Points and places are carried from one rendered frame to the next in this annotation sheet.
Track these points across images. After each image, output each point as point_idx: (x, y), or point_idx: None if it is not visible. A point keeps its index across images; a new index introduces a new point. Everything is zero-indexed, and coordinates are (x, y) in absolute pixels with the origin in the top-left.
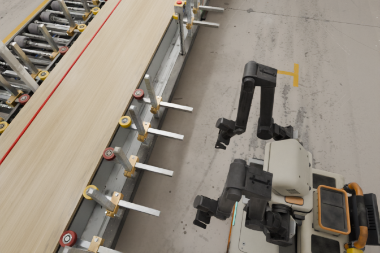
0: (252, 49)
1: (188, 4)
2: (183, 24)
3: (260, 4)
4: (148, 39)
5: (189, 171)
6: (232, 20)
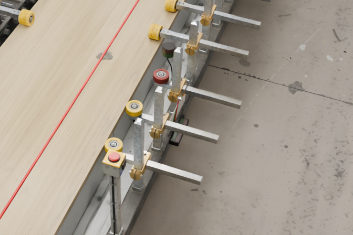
0: (288, 192)
1: (136, 139)
2: (130, 145)
3: (321, 74)
4: (42, 205)
5: None
6: (251, 107)
